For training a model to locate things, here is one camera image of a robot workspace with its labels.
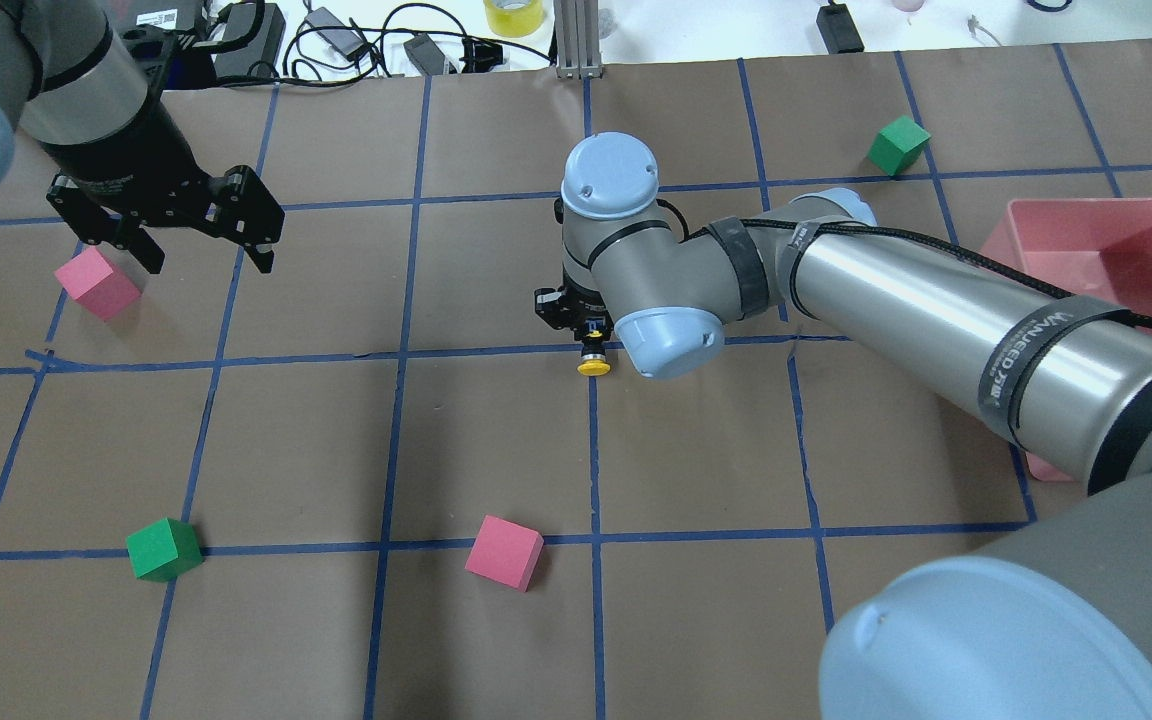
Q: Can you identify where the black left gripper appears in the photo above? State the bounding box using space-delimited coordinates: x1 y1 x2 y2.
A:
44 103 285 275

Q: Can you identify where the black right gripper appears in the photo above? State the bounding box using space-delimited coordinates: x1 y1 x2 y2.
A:
532 273 614 346

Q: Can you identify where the yellow push button switch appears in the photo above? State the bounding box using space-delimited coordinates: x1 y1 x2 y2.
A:
575 320 612 377

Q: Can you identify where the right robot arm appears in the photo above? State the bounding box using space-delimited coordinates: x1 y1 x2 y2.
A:
535 132 1152 719

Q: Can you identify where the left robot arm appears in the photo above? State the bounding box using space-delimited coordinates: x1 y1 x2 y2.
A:
0 1 285 274

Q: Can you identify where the pink cube near left arm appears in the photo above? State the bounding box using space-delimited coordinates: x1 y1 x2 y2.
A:
52 247 142 323

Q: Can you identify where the pink cube front centre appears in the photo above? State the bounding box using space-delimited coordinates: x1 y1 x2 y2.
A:
463 514 544 592

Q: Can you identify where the yellow tape roll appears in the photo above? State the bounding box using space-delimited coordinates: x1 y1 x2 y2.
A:
483 0 545 38

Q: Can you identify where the black power adapter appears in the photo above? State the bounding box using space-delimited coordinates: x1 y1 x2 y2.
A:
403 33 458 76

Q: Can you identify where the green cube front left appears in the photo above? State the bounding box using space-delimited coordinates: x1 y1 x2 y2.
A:
126 518 204 583

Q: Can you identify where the green cube near bin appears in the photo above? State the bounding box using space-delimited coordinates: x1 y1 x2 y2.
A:
867 115 932 177

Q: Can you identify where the pink plastic bin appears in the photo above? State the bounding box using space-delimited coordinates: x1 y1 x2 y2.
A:
977 199 1152 493

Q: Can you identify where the black power brick with cables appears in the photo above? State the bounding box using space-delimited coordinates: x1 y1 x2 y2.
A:
209 2 287 83

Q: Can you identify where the aluminium frame post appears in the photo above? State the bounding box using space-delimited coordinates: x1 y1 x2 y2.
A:
552 0 604 79

